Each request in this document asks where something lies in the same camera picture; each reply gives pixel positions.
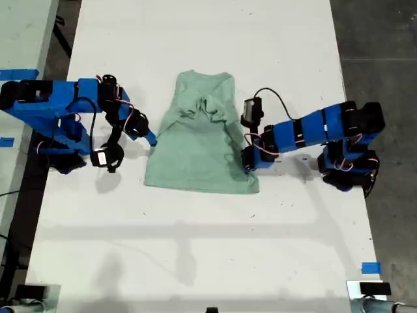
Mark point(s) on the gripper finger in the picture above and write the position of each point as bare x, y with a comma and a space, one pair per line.
150, 141
152, 136

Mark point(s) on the pale grey side table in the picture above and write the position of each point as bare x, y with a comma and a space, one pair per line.
19, 32

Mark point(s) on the black camera stalk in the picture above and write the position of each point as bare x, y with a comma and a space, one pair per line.
254, 130
117, 153

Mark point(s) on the black stand leg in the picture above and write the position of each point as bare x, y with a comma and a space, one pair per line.
63, 39

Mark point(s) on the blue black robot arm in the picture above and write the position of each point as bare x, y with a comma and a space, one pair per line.
312, 127
65, 91

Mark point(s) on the blue tape square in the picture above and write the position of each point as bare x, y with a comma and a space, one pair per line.
371, 268

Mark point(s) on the silver metal box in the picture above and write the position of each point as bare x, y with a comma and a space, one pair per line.
353, 288

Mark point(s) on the grey tube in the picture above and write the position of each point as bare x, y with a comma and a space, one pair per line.
23, 308
374, 306

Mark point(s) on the pale green T-shirt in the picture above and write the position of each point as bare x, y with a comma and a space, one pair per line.
195, 156

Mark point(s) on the small black box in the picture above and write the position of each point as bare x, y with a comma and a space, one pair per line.
374, 288
31, 291

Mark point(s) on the long blue tape strip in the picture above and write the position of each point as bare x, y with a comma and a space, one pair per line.
19, 73

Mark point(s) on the small black mount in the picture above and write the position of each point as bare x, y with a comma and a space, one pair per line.
211, 310

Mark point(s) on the black camera box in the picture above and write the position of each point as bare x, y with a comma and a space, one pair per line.
101, 158
251, 111

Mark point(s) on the short blue tape strip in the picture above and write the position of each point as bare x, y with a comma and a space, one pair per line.
6, 142

